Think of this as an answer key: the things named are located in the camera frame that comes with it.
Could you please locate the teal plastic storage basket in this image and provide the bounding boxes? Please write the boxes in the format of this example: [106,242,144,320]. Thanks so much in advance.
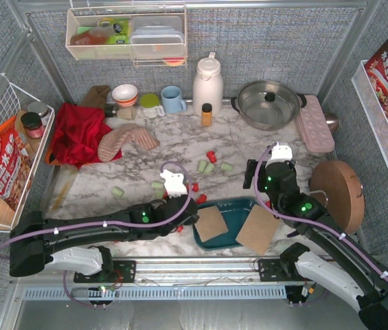
[193,197,258,251]

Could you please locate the green coffee capsule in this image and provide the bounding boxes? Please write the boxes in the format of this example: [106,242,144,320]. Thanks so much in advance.
[220,162,233,172]
[111,186,124,198]
[197,159,207,173]
[151,181,164,190]
[204,163,215,174]

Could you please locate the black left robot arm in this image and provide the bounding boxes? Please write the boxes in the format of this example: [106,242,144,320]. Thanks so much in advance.
[9,195,199,277]

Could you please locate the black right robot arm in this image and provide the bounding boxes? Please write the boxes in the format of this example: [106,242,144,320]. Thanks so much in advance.
[242,159,388,329]

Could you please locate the brown cardboard divider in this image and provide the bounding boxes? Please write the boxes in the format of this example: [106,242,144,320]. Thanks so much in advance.
[236,205,281,256]
[194,206,229,242]

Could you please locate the round wooden board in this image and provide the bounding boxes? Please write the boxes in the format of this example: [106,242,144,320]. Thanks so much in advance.
[308,160,365,234]

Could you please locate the pink egg tray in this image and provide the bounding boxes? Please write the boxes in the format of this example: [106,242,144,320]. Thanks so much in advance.
[295,94,335,153]

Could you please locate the stainless steel pot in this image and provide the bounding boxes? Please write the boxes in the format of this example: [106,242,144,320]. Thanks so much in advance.
[230,80,307,131]

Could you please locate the metal bowl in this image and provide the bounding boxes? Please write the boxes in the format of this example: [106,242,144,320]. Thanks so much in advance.
[324,113,340,133]

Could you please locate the striped pink oven mitt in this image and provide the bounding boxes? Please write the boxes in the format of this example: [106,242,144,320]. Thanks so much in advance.
[98,124,159,162]

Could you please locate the orange spice bottle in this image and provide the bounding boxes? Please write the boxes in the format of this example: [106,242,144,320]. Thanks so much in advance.
[201,103,212,127]

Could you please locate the green lidded cup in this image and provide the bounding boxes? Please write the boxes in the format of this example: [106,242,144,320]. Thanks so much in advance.
[139,93,165,119]

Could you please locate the blue mug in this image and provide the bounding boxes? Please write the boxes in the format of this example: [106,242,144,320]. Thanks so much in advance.
[161,86,187,114]

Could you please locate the red cloth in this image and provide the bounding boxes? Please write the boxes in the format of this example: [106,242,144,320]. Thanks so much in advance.
[45,103,112,168]

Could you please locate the white thermos jug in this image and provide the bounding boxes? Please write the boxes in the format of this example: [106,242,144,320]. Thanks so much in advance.
[192,52,223,116]

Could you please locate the white striped bowl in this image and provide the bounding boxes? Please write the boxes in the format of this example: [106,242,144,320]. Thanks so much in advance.
[112,84,138,107]

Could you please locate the dark lidded jar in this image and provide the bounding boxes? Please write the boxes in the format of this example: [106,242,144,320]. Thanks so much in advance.
[21,112,45,139]

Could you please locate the silver lidded jar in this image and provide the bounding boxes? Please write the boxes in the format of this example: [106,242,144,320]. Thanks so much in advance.
[27,101,49,126]

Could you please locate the orange snack bag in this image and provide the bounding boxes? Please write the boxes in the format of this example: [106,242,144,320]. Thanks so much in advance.
[0,116,32,211]

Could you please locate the clear plastic food container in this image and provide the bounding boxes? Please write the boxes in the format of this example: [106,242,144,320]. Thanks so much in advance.
[130,15,185,58]

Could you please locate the green packaged box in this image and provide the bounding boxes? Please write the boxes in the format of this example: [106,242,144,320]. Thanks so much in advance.
[97,18,131,45]

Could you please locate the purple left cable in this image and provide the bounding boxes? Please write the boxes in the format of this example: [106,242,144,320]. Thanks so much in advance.
[0,161,198,259]

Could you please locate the purple cable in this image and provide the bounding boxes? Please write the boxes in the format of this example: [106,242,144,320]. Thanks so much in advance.
[0,161,198,259]
[252,142,388,310]

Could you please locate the white right wall basket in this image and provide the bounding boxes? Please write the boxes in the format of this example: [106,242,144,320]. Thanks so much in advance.
[351,60,388,170]

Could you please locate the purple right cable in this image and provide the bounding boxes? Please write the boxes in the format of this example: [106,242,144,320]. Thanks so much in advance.
[252,142,388,310]

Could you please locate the beige wall rack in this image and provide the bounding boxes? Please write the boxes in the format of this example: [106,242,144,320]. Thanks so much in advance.
[65,3,187,66]

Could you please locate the white wire basket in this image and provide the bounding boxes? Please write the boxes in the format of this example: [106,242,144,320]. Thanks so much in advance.
[0,74,56,232]

